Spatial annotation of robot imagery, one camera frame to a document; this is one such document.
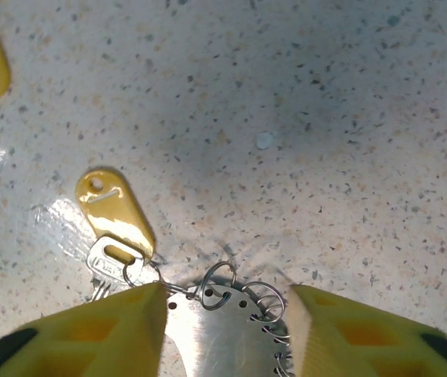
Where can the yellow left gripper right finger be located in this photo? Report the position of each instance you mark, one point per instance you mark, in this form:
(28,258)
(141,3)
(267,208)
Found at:
(364,341)

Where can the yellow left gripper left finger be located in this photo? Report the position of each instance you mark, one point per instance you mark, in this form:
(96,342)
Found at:
(70,337)

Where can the silver key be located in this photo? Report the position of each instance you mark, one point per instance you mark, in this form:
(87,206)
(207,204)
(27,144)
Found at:
(103,265)

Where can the metal keyring plate with rings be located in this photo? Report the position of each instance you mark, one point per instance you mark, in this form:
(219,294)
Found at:
(223,337)

